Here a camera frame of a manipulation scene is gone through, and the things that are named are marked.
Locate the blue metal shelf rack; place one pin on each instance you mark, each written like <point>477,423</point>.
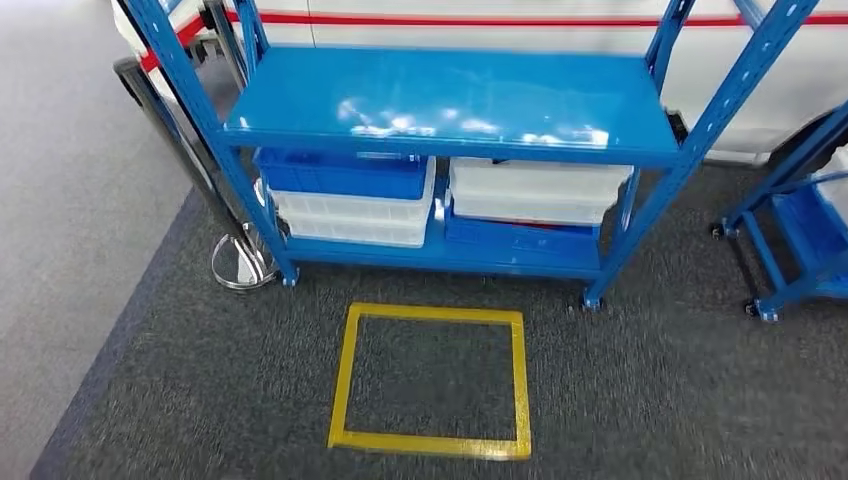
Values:
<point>430,93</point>

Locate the blue shelf rack with casters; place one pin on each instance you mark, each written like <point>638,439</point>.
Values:
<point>762,255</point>

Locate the white plastic crate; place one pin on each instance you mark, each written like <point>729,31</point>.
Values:
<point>530,212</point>
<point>536,179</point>
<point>836,185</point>
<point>358,208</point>
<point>358,233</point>

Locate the blue plastic crate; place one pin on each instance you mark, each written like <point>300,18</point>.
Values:
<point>808,225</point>
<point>517,240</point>
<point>344,175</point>

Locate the red item in crate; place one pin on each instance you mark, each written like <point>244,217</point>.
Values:
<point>540,226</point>

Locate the stanchion with chrome base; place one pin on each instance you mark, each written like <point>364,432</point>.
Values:
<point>245,265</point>

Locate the long red barrier belt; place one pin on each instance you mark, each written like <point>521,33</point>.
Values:
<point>464,20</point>

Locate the white car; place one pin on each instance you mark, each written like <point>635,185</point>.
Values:
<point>530,38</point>

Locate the stanchion with belt cassette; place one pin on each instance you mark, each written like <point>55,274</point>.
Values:
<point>225,40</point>

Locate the black caster wheel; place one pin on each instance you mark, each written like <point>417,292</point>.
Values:
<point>717,231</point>
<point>752,309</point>

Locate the short red barrier belt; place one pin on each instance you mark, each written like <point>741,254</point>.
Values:
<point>172,43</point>

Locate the black bracket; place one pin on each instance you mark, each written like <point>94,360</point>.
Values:
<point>677,127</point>

